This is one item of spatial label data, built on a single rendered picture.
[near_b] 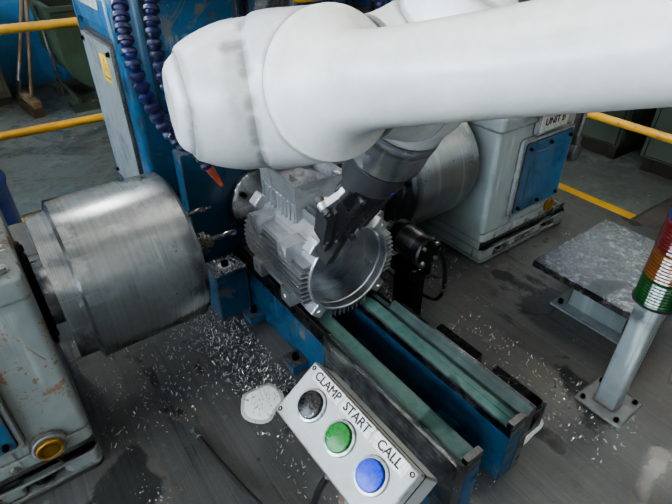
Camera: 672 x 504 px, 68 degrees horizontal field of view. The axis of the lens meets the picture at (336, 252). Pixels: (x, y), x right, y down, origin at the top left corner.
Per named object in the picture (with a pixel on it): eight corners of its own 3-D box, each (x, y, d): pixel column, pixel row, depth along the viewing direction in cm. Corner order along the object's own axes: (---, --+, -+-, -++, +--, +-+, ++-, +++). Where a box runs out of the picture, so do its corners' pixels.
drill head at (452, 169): (308, 216, 116) (304, 109, 102) (434, 170, 136) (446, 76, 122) (378, 268, 99) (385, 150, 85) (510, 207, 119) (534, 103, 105)
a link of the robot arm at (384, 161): (344, 94, 50) (328, 134, 55) (394, 162, 48) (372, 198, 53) (411, 78, 55) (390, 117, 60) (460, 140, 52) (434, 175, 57)
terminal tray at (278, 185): (260, 198, 90) (257, 161, 86) (310, 183, 95) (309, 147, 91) (295, 227, 82) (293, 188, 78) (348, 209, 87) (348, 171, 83)
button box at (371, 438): (297, 418, 60) (272, 408, 56) (336, 372, 60) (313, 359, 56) (393, 538, 49) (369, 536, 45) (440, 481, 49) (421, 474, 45)
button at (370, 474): (356, 477, 49) (347, 475, 48) (376, 453, 49) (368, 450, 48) (376, 501, 47) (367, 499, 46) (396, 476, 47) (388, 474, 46)
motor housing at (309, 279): (248, 274, 97) (237, 186, 86) (329, 243, 106) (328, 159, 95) (302, 334, 83) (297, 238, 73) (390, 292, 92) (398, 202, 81)
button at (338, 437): (326, 441, 52) (317, 437, 51) (345, 418, 52) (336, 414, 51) (343, 462, 50) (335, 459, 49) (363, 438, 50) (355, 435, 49)
